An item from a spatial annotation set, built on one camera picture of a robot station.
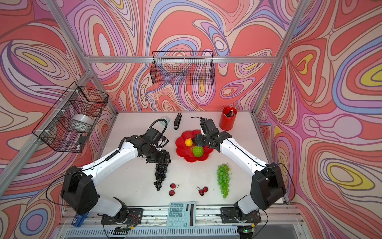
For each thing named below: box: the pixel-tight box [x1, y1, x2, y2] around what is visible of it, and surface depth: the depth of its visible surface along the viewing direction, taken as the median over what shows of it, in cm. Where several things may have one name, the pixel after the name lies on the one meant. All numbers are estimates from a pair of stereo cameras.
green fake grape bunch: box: [216, 163, 231, 199], surface depth 84 cm
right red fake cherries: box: [195, 186, 209, 196], surface depth 82 cm
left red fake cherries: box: [168, 183, 180, 197], surface depth 83 cm
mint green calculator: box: [166, 201, 196, 230], surface depth 73 cm
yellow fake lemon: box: [185, 137, 193, 147], surface depth 100 cm
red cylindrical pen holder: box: [218, 106, 238, 131], surface depth 106 cm
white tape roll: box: [71, 113, 95, 126], surface depth 75 cm
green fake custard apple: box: [192, 145, 204, 158], surface depth 93 cm
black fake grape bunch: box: [153, 163, 169, 192], surface depth 86 cm
